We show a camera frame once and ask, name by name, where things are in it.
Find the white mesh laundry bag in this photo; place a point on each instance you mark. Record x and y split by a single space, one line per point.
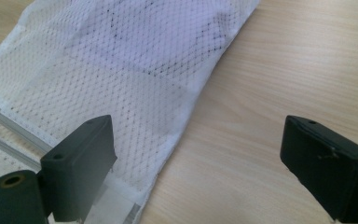
121 62

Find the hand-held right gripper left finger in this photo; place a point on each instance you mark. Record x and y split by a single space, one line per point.
77 168

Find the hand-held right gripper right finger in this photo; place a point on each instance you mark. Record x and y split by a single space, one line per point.
329 168

